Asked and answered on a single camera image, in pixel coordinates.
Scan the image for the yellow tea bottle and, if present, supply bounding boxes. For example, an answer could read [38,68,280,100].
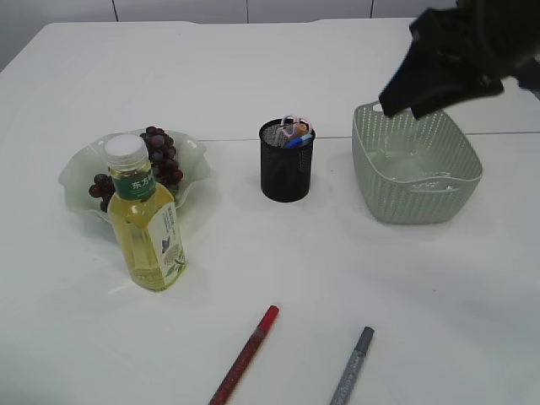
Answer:
[104,134,186,291]

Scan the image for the green plastic basket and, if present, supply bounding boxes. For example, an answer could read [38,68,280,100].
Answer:
[351,102,483,224]

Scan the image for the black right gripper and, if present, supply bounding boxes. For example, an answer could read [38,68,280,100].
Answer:
[379,1,539,119]

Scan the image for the red marker pen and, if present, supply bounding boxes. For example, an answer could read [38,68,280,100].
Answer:
[209,305,279,405]

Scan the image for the silver marker pen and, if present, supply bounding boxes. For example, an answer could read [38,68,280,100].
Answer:
[330,326,375,405]

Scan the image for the purple grape bunch with leaves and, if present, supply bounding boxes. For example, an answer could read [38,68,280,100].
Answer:
[89,127,184,212]

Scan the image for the blue scissors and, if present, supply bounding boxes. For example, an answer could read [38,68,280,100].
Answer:
[283,133,313,149]

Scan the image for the pink scissors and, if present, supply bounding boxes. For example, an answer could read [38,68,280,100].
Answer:
[279,115,313,138]

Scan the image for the black mesh pen holder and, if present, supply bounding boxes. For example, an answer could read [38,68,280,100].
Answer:
[259,119,316,203]

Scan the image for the clear plastic sheet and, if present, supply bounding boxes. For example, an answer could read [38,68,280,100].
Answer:
[367,149,451,181]

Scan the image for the light green wavy plate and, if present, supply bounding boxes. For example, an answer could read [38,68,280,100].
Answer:
[58,129,211,223]

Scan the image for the gold marker pen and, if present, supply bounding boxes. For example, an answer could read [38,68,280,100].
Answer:
[297,123,309,136]

